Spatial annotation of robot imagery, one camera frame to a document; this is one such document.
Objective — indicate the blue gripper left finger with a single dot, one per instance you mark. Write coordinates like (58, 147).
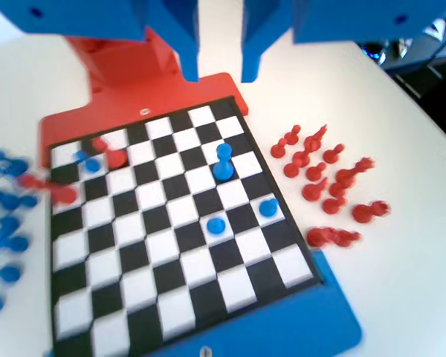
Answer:
(182, 29)

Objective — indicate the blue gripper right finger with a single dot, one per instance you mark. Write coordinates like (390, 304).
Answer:
(260, 26)

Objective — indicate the blue bishop chess piece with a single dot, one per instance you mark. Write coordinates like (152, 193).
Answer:
(18, 167)
(223, 171)

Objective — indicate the red robot arm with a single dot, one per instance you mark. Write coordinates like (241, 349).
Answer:
(126, 63)

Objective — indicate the red board mounting plate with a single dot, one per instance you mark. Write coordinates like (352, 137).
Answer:
(215, 89)

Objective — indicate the red bishop chess piece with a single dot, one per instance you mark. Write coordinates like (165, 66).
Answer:
(115, 159)
(301, 158)

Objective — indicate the blue pawn chess piece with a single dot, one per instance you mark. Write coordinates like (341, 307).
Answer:
(92, 165)
(215, 226)
(267, 209)

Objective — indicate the red queen chess piece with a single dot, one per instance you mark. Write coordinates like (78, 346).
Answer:
(345, 175)

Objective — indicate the red king chess piece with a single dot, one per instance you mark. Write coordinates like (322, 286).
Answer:
(63, 195)

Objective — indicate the red rook chess piece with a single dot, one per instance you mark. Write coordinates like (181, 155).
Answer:
(362, 213)
(317, 238)

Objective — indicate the blue board mounting plate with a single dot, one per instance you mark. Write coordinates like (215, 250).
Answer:
(282, 327)

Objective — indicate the silver plate screw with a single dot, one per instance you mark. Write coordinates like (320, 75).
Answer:
(145, 111)

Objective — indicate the dark grey furniture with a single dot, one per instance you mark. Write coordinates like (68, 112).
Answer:
(423, 63)

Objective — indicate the black white chessboard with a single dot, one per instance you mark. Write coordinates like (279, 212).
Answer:
(163, 230)

